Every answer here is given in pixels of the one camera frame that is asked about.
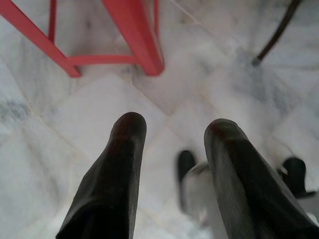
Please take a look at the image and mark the grey robot left leg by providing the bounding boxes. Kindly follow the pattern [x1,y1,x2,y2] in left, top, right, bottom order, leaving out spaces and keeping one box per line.
[177,149,217,227]

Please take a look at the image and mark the grey robot leg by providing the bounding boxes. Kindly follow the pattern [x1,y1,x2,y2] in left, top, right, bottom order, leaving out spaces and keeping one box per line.
[278,156,317,200]
[177,149,217,227]

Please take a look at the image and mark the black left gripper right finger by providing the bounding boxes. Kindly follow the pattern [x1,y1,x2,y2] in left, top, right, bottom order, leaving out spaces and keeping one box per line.
[203,119,319,239]

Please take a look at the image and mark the red plastic stool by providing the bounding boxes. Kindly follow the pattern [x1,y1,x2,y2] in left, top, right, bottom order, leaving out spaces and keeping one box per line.
[0,0,165,78]

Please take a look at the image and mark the grey robot right leg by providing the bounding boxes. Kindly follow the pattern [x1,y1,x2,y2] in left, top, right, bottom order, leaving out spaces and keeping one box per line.
[278,156,317,200]

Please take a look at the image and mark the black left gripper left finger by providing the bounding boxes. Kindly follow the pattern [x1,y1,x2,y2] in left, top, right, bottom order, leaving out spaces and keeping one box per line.
[55,112,148,239]

